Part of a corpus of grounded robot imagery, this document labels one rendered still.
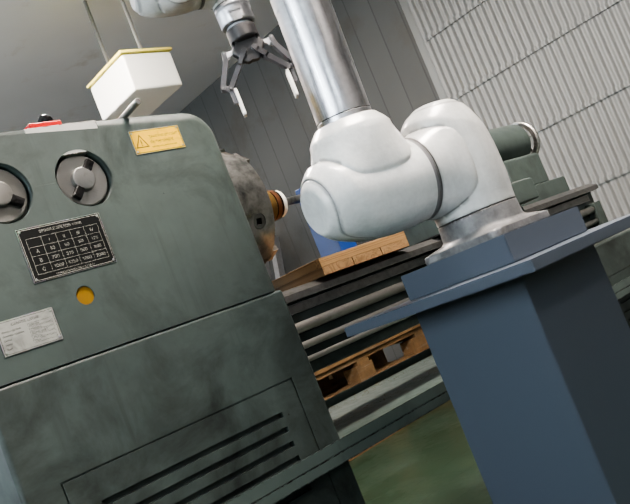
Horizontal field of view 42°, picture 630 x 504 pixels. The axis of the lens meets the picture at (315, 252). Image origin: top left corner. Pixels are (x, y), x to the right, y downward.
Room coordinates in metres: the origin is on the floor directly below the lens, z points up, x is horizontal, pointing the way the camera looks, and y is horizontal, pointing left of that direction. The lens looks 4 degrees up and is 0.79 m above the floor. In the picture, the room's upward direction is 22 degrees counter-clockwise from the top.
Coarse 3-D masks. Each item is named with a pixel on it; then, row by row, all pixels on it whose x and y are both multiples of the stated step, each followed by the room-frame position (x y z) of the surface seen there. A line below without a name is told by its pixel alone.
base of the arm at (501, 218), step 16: (496, 208) 1.45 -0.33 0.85; (512, 208) 1.46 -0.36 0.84; (448, 224) 1.48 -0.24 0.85; (464, 224) 1.45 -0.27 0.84; (480, 224) 1.44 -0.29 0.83; (496, 224) 1.43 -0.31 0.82; (512, 224) 1.44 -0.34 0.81; (528, 224) 1.47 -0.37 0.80; (448, 240) 1.49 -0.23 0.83; (464, 240) 1.45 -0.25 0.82; (480, 240) 1.43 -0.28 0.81; (432, 256) 1.51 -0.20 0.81; (448, 256) 1.49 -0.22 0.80
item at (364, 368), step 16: (400, 336) 5.12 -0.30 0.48; (416, 336) 5.24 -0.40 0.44; (368, 352) 4.87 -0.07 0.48; (416, 352) 5.19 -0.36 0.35; (336, 368) 4.65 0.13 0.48; (352, 368) 4.78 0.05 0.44; (368, 368) 4.84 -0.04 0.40; (384, 368) 4.96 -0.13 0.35; (320, 384) 5.07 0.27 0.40; (336, 384) 5.17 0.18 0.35; (352, 384) 4.76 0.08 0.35; (368, 448) 4.60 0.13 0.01
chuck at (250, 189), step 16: (224, 160) 1.76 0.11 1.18; (240, 160) 1.78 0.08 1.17; (240, 176) 1.74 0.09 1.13; (256, 176) 1.77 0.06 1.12; (240, 192) 1.72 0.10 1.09; (256, 192) 1.75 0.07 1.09; (256, 208) 1.74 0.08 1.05; (272, 224) 1.78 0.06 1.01; (256, 240) 1.75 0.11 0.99; (272, 240) 1.79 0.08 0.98
